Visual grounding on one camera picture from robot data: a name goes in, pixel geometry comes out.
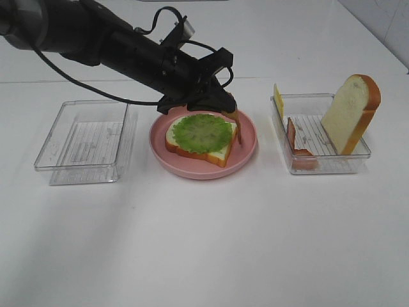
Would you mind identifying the clear right plastic tray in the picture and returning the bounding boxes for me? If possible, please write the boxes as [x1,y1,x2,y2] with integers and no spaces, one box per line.
[270,93,371,175]

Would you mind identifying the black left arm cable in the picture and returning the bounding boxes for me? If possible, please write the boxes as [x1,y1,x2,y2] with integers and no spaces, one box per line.
[31,6,236,107]

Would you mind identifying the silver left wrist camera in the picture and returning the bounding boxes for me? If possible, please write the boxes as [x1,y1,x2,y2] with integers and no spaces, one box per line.
[158,17,196,45]

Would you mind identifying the clear plastic tray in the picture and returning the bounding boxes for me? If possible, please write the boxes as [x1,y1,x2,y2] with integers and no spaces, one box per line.
[270,93,371,175]
[34,100,138,185]

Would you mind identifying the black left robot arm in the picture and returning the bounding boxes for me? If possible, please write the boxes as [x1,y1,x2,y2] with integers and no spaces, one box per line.
[1,1,237,114]

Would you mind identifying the clear left plastic tray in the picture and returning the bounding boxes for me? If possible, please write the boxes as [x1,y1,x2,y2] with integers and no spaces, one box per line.
[34,100,138,185]

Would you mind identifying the green lettuce leaf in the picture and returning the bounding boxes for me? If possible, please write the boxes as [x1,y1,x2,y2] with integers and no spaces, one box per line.
[171,114,233,154]

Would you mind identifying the pink round plate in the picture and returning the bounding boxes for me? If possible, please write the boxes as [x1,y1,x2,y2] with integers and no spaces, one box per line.
[150,106,258,180]

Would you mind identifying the brown bacon strip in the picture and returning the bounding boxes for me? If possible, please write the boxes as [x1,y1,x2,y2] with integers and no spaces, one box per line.
[221,109,242,144]

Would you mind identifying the yellow cheese slice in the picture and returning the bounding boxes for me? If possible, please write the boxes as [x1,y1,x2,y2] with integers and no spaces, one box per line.
[274,83,284,119]

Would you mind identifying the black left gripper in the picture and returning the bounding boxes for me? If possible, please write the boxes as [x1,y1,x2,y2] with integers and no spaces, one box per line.
[157,48,236,114]

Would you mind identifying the red bacon strip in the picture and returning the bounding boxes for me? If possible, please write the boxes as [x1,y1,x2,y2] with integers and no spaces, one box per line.
[286,118,318,170]

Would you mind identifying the bread slice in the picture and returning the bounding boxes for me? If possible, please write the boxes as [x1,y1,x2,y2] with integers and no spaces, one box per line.
[165,116,237,168]
[321,74,381,155]

